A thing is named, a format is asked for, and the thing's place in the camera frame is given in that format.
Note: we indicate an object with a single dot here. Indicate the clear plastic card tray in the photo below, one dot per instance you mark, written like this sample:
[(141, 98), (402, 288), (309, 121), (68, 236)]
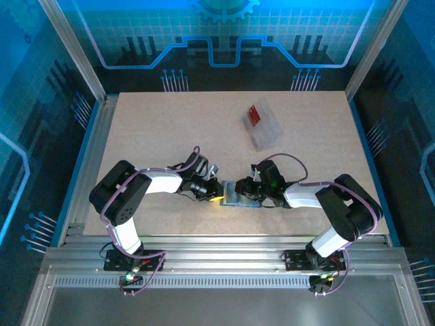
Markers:
[(270, 130)]

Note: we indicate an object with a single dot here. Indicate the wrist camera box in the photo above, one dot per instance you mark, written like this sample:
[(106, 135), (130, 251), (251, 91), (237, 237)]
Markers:
[(255, 174), (213, 170)]

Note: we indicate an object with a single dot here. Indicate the red credit card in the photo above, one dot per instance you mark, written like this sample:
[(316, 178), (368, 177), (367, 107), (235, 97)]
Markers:
[(253, 116)]

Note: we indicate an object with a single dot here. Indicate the blue table edge strip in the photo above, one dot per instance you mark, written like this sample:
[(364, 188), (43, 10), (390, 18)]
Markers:
[(76, 176), (374, 176)]

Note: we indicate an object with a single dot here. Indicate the grey metal bench panel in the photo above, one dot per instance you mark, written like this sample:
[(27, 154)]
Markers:
[(221, 305)]

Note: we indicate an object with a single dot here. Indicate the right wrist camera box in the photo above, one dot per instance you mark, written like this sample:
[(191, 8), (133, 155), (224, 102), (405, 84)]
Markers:
[(255, 174)]

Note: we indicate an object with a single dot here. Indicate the teal leather card holder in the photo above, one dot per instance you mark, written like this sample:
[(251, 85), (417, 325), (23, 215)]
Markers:
[(231, 200)]

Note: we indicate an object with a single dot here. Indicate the aluminium corner post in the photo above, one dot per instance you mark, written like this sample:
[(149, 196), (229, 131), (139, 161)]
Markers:
[(74, 51), (374, 51)]

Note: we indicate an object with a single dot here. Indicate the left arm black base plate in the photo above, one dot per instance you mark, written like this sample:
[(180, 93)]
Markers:
[(113, 261)]

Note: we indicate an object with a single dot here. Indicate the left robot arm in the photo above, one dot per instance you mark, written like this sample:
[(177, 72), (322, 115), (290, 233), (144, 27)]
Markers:
[(119, 197)]

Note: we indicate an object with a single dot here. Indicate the aluminium frame rail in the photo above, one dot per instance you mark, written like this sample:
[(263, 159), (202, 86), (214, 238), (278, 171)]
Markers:
[(221, 254)]

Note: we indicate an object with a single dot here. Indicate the aluminium side rail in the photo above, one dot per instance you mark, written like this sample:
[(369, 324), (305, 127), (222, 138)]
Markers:
[(98, 136)]

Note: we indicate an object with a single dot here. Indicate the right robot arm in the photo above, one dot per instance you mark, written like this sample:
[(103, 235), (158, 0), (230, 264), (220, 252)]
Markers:
[(350, 207)]

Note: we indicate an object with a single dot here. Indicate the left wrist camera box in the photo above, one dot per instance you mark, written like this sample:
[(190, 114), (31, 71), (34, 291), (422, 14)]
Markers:
[(213, 170)]

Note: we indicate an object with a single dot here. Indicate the black LED controller board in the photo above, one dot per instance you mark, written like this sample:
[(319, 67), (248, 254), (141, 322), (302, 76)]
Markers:
[(321, 282), (130, 278)]

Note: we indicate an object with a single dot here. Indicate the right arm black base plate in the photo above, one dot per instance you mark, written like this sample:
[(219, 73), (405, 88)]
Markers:
[(294, 259)]

